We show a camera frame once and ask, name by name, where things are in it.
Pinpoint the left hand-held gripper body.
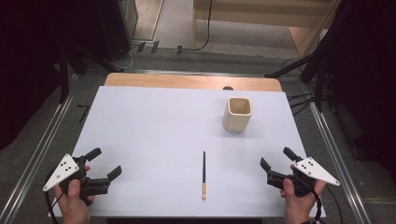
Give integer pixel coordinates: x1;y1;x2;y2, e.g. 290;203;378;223
42;153;112;206

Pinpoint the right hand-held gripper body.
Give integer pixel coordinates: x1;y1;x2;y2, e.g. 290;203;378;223
266;156;341;198

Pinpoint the person's left hand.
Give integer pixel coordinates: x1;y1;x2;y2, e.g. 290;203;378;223
53;165;96;224

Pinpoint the person's right hand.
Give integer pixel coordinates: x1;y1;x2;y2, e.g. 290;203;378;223
279;164;327;224

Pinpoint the beige square pen holder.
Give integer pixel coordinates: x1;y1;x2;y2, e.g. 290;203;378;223
222;96;253;133

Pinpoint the white table board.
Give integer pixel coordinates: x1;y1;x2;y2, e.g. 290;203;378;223
48;85;327;218

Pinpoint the black and gold pen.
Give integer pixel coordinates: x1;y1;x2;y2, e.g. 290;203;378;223
201;150;207;201

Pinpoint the black metal stand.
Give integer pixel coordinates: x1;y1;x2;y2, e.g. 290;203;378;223
57;43;125;104
264;52;328;113

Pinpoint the wooden table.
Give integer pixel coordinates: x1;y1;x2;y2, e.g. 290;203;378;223
103;72;283;92

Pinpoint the black curtain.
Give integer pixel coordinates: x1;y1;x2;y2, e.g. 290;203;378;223
323;0;396;185
0;0;104;150

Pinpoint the black cabinet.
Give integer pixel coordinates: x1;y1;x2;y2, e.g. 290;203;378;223
96;0;139;62

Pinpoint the light wooden platform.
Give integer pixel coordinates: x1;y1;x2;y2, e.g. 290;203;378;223
192;0;340;57

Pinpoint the metal floor rail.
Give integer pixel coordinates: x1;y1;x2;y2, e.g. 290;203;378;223
303;83;372;224
0;74;78;224

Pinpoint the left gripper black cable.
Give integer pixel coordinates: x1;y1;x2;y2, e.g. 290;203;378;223
44;189;64;224

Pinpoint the right gripper braided cable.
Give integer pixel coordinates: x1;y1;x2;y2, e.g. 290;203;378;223
300;186;323;224

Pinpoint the black bracket on floor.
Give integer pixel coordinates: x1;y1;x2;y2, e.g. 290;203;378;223
77;104;92;124

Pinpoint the bundle of black cables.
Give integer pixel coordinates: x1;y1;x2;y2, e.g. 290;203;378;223
286;91;316;117

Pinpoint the white floor cable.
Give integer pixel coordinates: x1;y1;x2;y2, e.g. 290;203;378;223
120;45;139;70

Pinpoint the black floor cable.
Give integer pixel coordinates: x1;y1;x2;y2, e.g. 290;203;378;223
183;0;214;52

